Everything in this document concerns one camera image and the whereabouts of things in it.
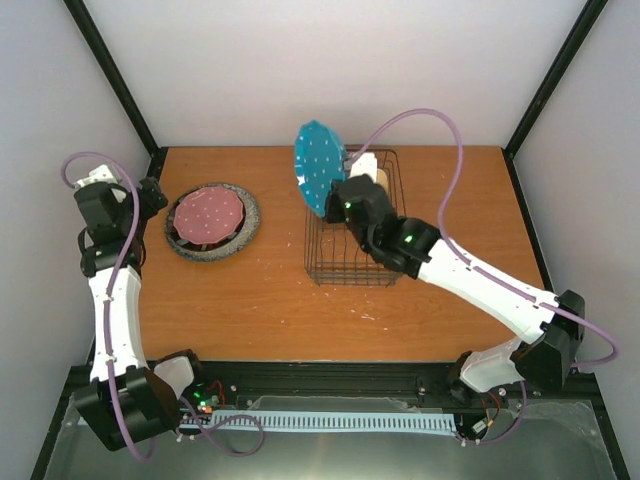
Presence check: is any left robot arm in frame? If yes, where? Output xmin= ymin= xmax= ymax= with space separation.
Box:
xmin=74 ymin=177 xmax=208 ymax=451

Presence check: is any pink dotted plate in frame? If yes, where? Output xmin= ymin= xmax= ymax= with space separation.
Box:
xmin=173 ymin=186 xmax=244 ymax=245

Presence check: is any yellow mug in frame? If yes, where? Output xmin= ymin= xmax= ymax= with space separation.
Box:
xmin=374 ymin=168 xmax=389 ymax=194

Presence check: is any teal dotted plate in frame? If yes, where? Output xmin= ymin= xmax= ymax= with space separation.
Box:
xmin=293 ymin=120 xmax=347 ymax=218

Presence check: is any black wire dish rack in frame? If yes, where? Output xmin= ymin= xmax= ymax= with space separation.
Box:
xmin=304 ymin=148 xmax=406 ymax=287

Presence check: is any light blue cable duct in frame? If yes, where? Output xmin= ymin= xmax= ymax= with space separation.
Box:
xmin=195 ymin=407 xmax=456 ymax=436

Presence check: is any black aluminium frame rail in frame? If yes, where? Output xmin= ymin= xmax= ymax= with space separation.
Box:
xmin=64 ymin=359 xmax=601 ymax=416

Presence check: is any grey speckled plate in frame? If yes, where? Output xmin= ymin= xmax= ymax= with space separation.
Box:
xmin=164 ymin=183 xmax=261 ymax=263

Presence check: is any small electronics board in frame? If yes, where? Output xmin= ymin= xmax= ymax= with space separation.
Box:
xmin=192 ymin=380 xmax=226 ymax=414

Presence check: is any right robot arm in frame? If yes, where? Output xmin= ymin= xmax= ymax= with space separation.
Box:
xmin=327 ymin=175 xmax=585 ymax=393

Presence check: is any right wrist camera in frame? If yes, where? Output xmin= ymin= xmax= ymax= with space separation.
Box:
xmin=345 ymin=152 xmax=378 ymax=182

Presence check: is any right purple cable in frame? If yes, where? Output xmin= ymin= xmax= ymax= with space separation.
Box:
xmin=349 ymin=107 xmax=621 ymax=446

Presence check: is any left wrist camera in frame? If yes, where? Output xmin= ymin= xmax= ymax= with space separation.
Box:
xmin=74 ymin=163 xmax=126 ymax=203

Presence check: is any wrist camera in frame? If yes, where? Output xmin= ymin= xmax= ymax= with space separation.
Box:
xmin=74 ymin=163 xmax=126 ymax=203
xmin=345 ymin=152 xmax=378 ymax=182

